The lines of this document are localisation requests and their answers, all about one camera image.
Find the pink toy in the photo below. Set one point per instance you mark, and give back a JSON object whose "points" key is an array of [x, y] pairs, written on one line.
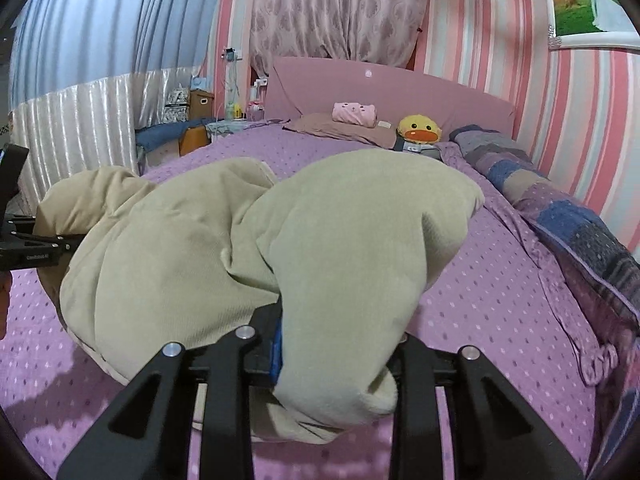
{"points": [[256, 111]]}

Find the blue striped curtain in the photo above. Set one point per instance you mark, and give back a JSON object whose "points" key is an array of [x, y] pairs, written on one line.
{"points": [[110, 20]]}

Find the beige hooded sweatshirt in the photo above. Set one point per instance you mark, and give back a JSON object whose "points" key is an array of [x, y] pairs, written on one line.
{"points": [[280, 240]]}

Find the thin purple blanket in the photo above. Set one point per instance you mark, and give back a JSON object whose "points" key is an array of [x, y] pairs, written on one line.
{"points": [[530, 240]]}

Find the orange chair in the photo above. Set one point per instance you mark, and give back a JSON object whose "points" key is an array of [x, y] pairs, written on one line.
{"points": [[192, 141]]}

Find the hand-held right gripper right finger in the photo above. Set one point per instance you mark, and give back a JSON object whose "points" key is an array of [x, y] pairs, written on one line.
{"points": [[415, 390]]}

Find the patchwork quilt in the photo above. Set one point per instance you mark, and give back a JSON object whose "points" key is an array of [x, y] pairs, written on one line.
{"points": [[565, 210]]}

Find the light blue table cloth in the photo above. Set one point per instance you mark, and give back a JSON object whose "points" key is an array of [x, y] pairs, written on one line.
{"points": [[227, 127]]}

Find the cardboard box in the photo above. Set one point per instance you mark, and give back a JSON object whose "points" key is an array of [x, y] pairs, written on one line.
{"points": [[202, 104]]}

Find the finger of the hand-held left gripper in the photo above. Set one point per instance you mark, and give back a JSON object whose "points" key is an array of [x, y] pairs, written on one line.
{"points": [[67, 244]]}

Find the pink patterned curtain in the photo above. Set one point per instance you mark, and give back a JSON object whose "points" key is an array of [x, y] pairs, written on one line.
{"points": [[340, 10]]}

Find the brown pillow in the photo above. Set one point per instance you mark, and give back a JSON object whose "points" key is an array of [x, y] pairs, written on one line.
{"points": [[325, 127]]}

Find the wall socket with charger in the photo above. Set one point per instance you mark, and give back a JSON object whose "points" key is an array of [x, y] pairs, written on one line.
{"points": [[231, 53]]}

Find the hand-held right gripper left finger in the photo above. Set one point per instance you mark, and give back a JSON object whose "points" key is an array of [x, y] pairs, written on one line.
{"points": [[278, 360]]}

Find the yellow green bottle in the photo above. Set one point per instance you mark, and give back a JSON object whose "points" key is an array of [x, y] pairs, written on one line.
{"points": [[230, 111]]}

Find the pink headboard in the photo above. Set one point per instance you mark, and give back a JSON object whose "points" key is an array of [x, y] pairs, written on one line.
{"points": [[400, 90]]}

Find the person's left hand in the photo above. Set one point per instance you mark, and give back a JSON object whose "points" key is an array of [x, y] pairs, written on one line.
{"points": [[4, 310]]}

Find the framed wall picture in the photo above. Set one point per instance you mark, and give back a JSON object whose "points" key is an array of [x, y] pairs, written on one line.
{"points": [[590, 0]]}

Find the yellow duck plush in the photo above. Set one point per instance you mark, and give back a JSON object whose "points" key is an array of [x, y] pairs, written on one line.
{"points": [[419, 130]]}

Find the purple dotted bedsheet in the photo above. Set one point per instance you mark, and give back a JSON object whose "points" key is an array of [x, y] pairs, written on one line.
{"points": [[500, 290]]}

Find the white shiny curtain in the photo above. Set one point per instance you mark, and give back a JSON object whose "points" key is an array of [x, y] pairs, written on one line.
{"points": [[85, 120]]}

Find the pink plush roll pillow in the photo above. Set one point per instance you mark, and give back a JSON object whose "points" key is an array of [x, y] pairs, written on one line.
{"points": [[354, 113]]}

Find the black white patterned bag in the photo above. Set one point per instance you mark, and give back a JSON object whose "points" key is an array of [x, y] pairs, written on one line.
{"points": [[176, 105]]}

